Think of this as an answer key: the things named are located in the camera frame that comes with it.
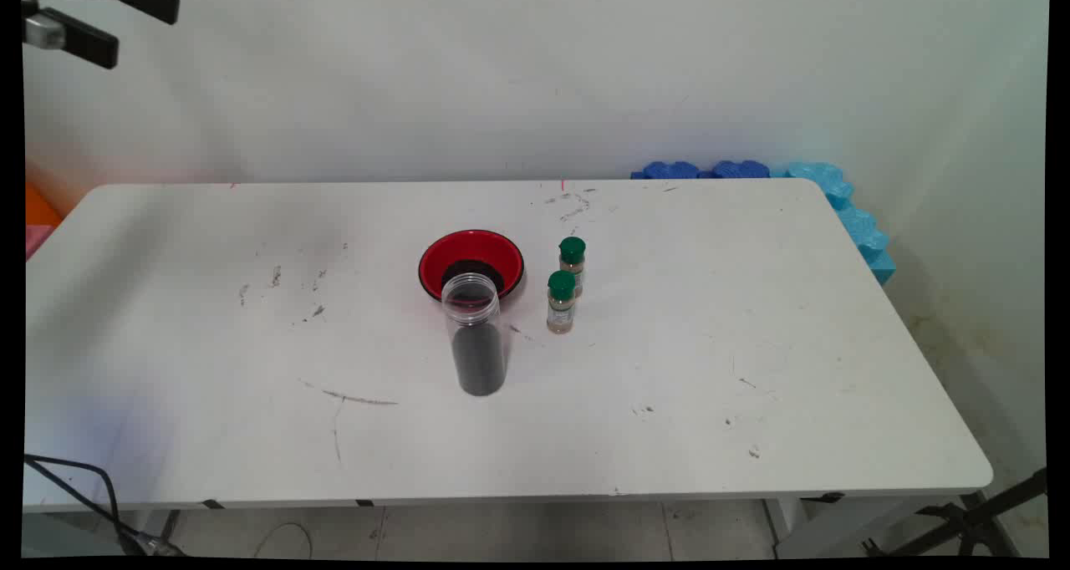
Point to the light blue foam mat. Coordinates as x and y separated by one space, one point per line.
861 231

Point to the black beads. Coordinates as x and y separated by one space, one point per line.
479 361

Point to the black bead pile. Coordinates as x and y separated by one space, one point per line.
468 267

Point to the red bowl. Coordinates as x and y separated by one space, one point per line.
468 246

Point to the green-capped spice bottle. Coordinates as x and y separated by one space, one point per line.
572 251
561 302

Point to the pink object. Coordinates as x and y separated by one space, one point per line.
35 240

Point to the black tripod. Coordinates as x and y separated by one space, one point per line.
978 520

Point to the orange object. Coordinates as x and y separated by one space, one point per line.
38 206

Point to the dark blue foam mat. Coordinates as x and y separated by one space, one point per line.
740 170
669 170

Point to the white table leg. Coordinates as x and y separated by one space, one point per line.
75 532

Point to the clear plastic jar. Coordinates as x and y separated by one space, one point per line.
476 311

